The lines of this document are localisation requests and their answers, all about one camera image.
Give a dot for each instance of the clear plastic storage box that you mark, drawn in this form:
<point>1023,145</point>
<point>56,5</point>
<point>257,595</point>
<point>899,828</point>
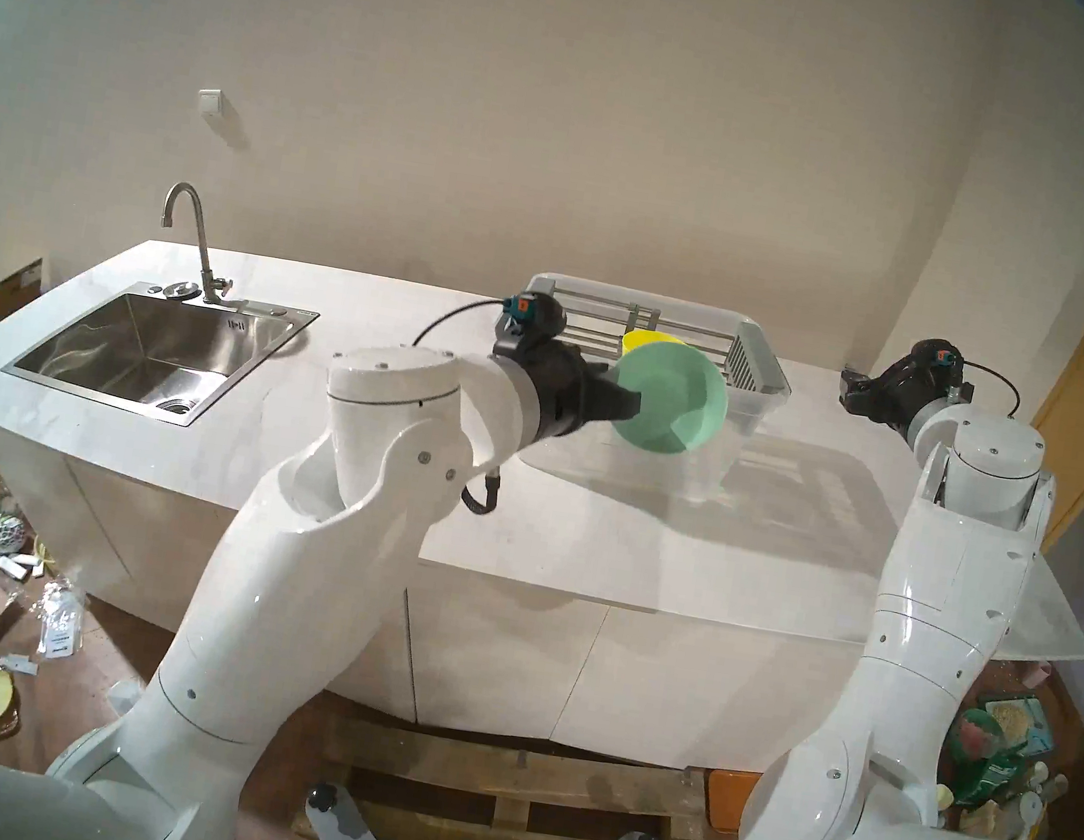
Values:
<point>757,401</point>

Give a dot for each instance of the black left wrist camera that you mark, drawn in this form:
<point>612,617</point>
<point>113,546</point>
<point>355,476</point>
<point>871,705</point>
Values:
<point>533,313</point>

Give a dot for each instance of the mint green bowl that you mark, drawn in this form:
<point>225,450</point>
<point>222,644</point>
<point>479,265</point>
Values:
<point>672,393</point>

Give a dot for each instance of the green snack bag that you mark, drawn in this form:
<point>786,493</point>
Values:
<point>986,764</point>

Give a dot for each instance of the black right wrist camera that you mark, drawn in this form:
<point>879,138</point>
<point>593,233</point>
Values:
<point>933,359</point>

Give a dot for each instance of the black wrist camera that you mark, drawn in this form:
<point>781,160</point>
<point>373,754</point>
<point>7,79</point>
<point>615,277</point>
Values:
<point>533,313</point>
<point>933,359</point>

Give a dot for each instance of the white counter cabinet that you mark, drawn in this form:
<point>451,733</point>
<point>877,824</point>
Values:
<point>664,685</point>

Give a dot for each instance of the grey metal drying rack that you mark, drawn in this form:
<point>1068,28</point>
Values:
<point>748,364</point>

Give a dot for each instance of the stainless steel sink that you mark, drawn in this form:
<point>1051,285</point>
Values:
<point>153,346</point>

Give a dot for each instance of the chrome gooseneck faucet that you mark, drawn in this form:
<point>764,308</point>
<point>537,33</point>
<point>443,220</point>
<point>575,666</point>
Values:
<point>204,247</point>

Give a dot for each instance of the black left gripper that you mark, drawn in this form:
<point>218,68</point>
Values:
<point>561,392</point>

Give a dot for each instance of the white net ball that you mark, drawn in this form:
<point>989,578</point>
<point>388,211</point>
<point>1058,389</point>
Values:
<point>9,532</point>

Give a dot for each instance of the orange tray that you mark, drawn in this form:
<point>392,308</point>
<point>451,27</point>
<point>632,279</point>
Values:
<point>729,796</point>

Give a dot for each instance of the white wall switch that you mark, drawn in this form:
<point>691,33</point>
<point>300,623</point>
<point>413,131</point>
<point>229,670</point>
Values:
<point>209,102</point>

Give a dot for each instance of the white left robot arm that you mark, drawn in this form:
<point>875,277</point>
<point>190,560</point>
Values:
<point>271,606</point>

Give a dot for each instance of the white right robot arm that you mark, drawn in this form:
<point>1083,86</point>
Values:
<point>952,587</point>

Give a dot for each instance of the teal food tray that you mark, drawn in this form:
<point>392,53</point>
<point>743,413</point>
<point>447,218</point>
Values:
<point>1021,720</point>

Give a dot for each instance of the clear bag with label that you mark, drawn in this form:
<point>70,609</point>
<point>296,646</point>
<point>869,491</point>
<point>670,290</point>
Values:
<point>61,623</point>

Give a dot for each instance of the white label card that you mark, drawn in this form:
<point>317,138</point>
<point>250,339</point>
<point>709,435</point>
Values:
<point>18,663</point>

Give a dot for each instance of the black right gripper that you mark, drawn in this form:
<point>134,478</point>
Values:
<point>895,396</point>

